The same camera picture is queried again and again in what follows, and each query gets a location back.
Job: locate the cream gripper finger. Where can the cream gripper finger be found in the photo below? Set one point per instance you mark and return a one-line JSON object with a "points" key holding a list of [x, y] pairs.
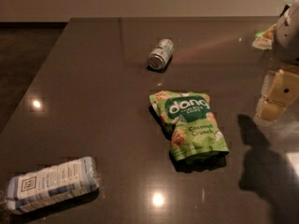
{"points": [[279, 90]]}

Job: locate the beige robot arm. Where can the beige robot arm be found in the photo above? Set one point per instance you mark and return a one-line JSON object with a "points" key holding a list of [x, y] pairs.
{"points": [[285, 49]]}

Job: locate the silver green 7up can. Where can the silver green 7up can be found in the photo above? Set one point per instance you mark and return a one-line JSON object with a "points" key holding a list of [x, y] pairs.
{"points": [[161, 54]]}

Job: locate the green dang chips bag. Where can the green dang chips bag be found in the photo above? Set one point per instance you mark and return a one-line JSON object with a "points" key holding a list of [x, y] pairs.
{"points": [[194, 131]]}

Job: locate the white blue wrapped package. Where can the white blue wrapped package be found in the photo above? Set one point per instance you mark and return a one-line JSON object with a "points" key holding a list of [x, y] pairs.
{"points": [[51, 185]]}

